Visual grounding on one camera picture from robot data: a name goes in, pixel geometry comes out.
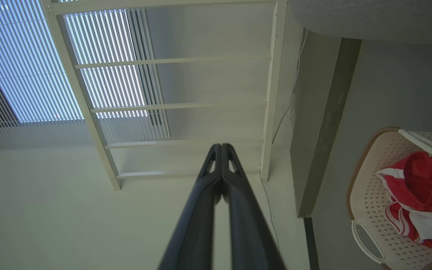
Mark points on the red and white garment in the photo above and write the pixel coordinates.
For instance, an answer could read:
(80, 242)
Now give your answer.
(426, 180)

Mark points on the white slatted window blinds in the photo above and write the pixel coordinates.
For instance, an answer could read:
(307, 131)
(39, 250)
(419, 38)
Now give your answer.
(21, 75)

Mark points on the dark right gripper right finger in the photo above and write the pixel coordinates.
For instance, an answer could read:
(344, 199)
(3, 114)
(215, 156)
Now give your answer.
(249, 232)

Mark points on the white wooden railing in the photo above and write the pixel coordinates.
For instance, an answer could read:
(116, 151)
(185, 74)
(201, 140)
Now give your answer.
(276, 75)

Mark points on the beige perforated plastic laundry basket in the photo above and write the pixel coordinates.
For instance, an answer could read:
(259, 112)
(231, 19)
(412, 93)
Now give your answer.
(369, 195)

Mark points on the black baseboard strip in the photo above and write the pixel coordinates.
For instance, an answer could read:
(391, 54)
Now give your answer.
(311, 243)

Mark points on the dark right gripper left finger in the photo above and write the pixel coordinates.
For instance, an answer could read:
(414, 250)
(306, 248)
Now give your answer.
(193, 225)

